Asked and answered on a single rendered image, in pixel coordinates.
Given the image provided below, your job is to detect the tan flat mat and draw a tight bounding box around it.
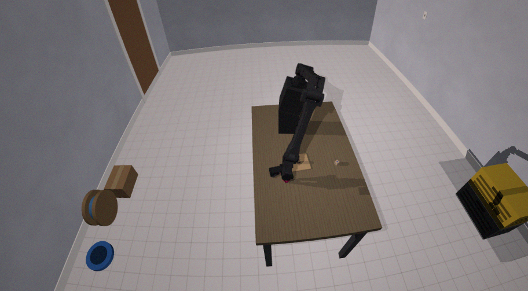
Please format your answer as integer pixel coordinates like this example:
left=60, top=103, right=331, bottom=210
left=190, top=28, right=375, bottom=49
left=292, top=153, right=311, bottom=172

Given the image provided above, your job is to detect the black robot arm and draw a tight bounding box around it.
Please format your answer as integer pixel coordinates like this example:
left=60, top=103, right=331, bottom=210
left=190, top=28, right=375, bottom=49
left=269, top=63, right=325, bottom=181

